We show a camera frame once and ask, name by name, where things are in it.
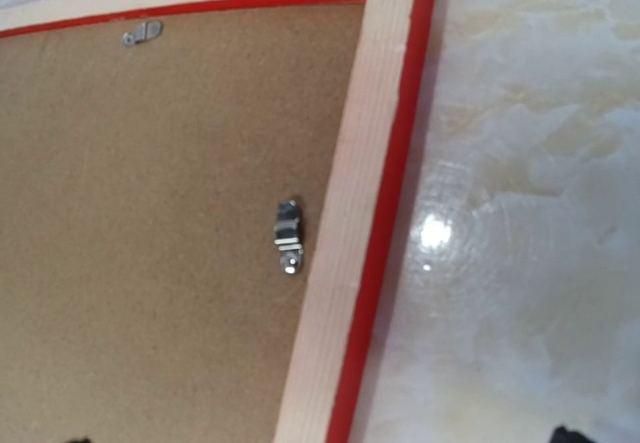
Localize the brown backing board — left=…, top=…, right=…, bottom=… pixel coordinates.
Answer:
left=1, top=3, right=363, bottom=442

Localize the red wooden picture frame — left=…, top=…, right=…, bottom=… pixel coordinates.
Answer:
left=1, top=0, right=435, bottom=442

